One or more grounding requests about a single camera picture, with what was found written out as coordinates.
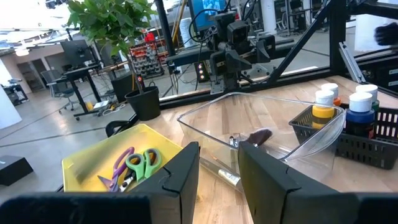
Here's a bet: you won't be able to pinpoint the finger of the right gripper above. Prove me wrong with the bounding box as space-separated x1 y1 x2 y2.
256 34 276 63
226 49 252 74

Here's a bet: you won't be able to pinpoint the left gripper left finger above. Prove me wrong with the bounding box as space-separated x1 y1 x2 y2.
0 142 200 224

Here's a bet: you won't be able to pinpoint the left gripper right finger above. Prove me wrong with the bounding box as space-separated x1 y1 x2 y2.
238 142 398 224

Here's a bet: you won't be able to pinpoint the green-handled scissors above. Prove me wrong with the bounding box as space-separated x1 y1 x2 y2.
125 148 162 184

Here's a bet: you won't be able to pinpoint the black paintbrush silver ferrule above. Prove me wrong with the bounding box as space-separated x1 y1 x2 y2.
198 157 245 192

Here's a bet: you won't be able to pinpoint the black fan brush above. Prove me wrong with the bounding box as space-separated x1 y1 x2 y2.
242 129 274 147

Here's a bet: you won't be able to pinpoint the purple-handled scissors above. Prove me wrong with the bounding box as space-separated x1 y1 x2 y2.
97 146 136 193

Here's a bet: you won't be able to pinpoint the orange paint bottle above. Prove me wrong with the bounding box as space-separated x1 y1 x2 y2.
320 83 342 107

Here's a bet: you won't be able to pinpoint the grey lidded jar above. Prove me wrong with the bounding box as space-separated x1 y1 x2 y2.
312 90 336 130

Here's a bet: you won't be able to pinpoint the green paint bottle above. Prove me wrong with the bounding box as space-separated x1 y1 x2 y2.
355 84 381 113

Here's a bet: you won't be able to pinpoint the blue paint bottle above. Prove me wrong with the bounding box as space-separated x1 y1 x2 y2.
345 91 376 139

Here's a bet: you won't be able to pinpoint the clear plastic bin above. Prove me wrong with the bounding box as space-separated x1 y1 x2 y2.
176 91 347 194

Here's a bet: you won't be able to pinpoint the red parts bin rack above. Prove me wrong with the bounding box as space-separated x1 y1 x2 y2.
129 40 165 78

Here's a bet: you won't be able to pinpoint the yellow translucent plastic bin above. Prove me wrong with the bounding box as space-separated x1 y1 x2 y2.
61 123 184 193

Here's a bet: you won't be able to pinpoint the black slotted plastic basket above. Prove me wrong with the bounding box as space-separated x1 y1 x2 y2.
288 104 398 170

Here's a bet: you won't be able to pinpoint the black waste bin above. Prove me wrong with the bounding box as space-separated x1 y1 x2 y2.
111 73 136 103

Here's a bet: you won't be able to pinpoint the green plant in black pot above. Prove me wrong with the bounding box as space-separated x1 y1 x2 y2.
67 0 162 121

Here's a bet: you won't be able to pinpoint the person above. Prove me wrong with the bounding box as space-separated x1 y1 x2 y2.
374 22 398 47

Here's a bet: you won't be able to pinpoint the black standing desk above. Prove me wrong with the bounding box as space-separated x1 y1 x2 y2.
54 62 108 121

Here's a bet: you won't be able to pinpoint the black desk monitor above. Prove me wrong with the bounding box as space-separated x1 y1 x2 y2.
60 39 94 66

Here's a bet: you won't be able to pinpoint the grey office chair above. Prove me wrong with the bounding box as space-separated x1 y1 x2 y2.
40 68 75 114

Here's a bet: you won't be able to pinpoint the black box on floor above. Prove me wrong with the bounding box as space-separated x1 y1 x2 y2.
0 154 34 187

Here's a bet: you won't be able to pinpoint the black aluminium rig frame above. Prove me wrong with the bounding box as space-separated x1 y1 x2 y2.
104 0 398 138

